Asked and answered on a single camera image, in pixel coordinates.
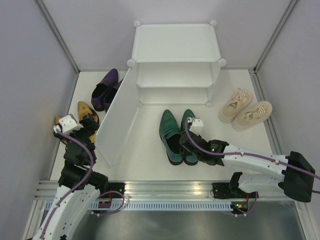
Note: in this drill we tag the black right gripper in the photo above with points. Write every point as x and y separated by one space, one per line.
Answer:
198 135

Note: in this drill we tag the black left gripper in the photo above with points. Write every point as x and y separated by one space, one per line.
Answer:
91 128

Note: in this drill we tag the white cabinet door panel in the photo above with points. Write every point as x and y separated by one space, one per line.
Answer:
116 125

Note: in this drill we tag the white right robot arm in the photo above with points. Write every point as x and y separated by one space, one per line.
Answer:
290 174

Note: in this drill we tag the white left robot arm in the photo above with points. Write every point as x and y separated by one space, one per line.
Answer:
79 185

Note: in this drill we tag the gold pointed shoe front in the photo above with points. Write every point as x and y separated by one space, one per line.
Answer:
57 123

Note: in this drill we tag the gold pointed shoe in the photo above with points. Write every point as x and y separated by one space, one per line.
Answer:
57 123
85 110

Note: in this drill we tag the gold pointed shoe rear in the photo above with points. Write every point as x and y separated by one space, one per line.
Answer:
85 110

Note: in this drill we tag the white plastic shoe cabinet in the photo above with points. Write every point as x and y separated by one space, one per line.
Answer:
176 64

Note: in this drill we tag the beige sneaker front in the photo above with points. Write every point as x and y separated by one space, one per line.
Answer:
253 116

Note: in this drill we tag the beige sneaker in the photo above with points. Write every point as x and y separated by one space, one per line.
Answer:
240 100
253 116

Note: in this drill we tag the beige sneaker rear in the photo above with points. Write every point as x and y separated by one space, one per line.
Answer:
240 100

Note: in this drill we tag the purple loafer left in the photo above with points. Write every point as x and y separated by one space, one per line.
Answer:
102 88

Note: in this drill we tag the purple loafer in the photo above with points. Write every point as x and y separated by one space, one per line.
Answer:
102 88
111 95

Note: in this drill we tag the purple loafer right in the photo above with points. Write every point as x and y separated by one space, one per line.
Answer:
111 95

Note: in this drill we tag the white slotted cable duct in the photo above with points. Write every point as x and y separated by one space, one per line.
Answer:
224 206

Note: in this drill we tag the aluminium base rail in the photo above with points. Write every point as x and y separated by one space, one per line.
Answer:
168 190

